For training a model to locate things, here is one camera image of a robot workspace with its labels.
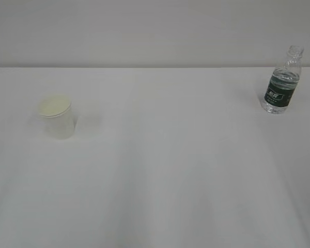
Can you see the white paper cup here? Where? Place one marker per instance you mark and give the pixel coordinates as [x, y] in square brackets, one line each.
[56, 114]

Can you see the clear water bottle green label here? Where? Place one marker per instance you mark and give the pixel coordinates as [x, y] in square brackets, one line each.
[283, 82]

